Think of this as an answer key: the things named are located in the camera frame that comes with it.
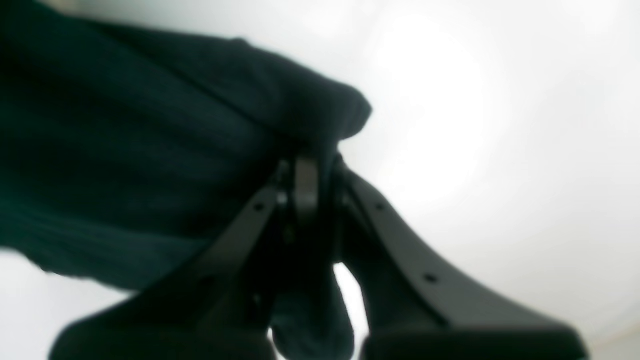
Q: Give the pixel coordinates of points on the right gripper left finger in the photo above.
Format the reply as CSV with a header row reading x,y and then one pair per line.
x,y
216,306

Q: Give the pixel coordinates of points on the black T-shirt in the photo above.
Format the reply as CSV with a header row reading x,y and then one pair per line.
x,y
126,150

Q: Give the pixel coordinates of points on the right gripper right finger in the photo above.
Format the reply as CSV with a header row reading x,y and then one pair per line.
x,y
421,307

